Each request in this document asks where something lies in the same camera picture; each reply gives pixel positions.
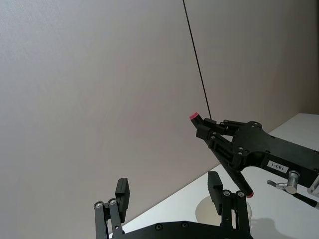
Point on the white table cloth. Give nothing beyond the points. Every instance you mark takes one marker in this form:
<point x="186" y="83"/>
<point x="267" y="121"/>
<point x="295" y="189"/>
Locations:
<point x="274" y="219"/>

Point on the pale round cup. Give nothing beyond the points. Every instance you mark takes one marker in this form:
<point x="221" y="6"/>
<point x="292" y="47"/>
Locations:
<point x="204" y="209"/>

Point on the pale curtain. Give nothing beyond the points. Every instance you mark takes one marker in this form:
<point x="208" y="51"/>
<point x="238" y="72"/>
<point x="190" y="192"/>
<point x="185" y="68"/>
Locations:
<point x="74" y="74"/>

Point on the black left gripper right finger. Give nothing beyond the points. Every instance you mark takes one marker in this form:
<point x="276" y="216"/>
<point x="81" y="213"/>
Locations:
<point x="215" y="191"/>

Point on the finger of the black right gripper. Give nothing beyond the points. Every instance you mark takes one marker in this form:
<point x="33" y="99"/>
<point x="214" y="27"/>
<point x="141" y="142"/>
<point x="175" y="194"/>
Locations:
<point x="220" y="125"/>
<point x="220" y="149"/>

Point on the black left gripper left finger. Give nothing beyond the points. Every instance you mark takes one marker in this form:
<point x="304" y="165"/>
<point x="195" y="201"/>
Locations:
<point x="122" y="199"/>

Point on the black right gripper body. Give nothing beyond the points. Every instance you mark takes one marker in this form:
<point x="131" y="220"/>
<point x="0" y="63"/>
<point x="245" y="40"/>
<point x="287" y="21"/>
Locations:
<point x="251" y="142"/>

